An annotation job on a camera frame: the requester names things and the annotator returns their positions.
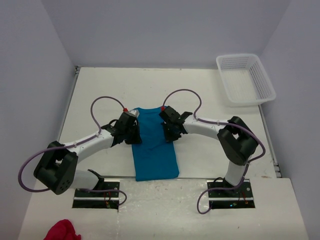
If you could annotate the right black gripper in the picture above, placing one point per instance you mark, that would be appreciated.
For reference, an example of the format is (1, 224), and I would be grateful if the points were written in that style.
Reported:
(170, 138)

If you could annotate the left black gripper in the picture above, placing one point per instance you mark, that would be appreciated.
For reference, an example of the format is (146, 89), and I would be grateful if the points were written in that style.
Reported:
(137, 139)

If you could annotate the blue t shirt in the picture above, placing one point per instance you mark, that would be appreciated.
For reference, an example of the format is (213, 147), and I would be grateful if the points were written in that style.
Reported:
(154, 158)

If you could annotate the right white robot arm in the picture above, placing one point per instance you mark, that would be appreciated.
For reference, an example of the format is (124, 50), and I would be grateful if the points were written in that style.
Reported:
(235, 137)

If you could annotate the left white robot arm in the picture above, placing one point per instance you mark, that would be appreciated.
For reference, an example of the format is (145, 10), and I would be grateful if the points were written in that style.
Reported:
(57, 168)

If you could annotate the white plastic basket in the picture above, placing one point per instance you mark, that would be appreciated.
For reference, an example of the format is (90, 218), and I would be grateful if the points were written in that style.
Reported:
(245, 80)

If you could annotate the red t shirt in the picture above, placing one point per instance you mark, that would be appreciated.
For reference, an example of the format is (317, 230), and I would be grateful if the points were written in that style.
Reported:
(62, 230)

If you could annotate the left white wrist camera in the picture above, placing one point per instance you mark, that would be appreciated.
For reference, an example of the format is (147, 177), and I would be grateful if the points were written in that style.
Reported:
(134, 112)

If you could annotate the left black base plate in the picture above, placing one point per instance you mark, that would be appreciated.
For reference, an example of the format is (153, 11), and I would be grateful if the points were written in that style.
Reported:
(98, 200)

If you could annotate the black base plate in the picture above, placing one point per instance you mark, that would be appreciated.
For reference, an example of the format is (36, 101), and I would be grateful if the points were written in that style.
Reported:
(240, 198)
(98, 200)

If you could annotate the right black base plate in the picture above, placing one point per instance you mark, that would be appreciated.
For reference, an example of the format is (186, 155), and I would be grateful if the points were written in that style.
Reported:
(240, 198)

